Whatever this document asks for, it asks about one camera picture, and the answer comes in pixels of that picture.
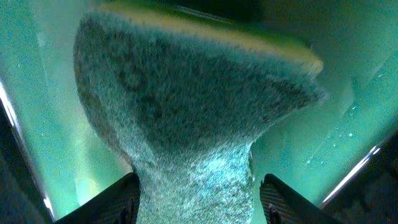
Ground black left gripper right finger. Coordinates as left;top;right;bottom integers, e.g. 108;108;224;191
259;174;339;224

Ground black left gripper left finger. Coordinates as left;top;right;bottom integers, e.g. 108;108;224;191
55;172;140;224

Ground mint green plate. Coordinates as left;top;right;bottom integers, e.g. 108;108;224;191
1;0;397;220

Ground green and yellow sponge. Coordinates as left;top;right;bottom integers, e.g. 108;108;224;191
73;2;326;223

